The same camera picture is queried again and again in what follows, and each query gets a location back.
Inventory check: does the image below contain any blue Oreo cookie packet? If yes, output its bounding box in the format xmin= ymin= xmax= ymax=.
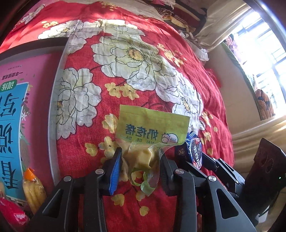
xmin=174 ymin=132 xmax=202 ymax=170

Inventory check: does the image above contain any green milk snack bag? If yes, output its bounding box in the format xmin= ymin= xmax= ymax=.
xmin=115 ymin=105 xmax=189 ymax=196

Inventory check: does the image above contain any yellow corn snack packet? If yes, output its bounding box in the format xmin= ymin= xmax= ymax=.
xmin=22 ymin=168 xmax=46 ymax=214

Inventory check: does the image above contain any red Alpenliebe candy packet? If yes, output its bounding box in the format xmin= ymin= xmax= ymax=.
xmin=1 ymin=197 xmax=29 ymax=231

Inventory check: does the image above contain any grey tray box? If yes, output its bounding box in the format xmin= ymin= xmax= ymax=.
xmin=1 ymin=38 xmax=67 ymax=205

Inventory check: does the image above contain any pink blue book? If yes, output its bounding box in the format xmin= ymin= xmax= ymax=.
xmin=1 ymin=52 xmax=61 ymax=203

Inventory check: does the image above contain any red floral bedspread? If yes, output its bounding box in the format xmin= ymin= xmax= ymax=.
xmin=1 ymin=1 xmax=234 ymax=231

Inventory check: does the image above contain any pile of folded clothes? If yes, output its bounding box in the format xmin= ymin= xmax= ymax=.
xmin=144 ymin=1 xmax=206 ymax=35

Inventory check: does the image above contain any beige curtain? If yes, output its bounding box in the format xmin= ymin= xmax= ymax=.
xmin=195 ymin=0 xmax=253 ymax=52

